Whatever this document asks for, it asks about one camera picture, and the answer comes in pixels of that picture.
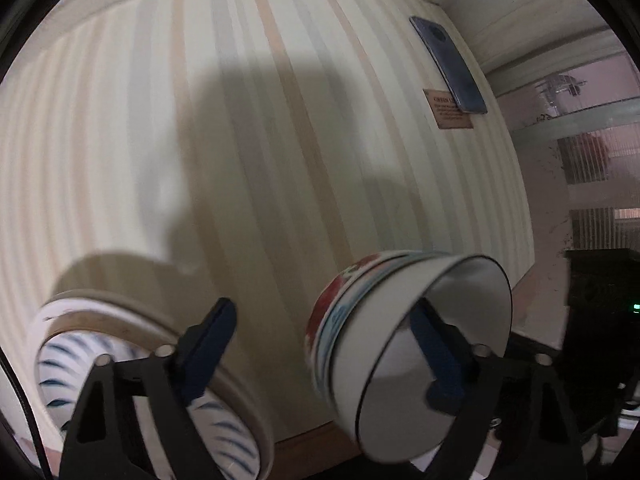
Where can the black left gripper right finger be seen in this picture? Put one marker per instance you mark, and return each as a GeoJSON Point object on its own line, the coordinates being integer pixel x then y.
{"type": "Point", "coordinates": [543, 417]}

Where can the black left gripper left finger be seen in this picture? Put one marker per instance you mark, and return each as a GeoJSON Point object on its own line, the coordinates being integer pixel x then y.
{"type": "Point", "coordinates": [104, 439]}

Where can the white plate grey flower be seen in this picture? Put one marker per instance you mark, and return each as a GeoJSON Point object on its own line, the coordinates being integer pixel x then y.
{"type": "Point", "coordinates": [74, 328]}

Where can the white bowl black rim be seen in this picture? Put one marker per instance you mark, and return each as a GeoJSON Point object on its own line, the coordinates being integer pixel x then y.
{"type": "Point", "coordinates": [392, 354]}

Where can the white bowl blue orange dots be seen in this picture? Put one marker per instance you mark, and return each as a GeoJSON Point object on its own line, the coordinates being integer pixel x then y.
{"type": "Point", "coordinates": [335, 319]}

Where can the white plate blue leaf pattern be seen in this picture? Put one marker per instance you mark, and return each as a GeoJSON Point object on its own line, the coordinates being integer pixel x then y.
{"type": "Point", "coordinates": [123, 415]}

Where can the brown label card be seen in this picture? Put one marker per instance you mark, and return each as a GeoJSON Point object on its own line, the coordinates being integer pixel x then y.
{"type": "Point", "coordinates": [445, 110]}

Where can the blue smartphone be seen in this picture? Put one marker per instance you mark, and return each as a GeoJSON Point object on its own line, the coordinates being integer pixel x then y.
{"type": "Point", "coordinates": [451, 65]}

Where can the striped table mat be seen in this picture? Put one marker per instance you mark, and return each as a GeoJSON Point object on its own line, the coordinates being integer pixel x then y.
{"type": "Point", "coordinates": [175, 151]}

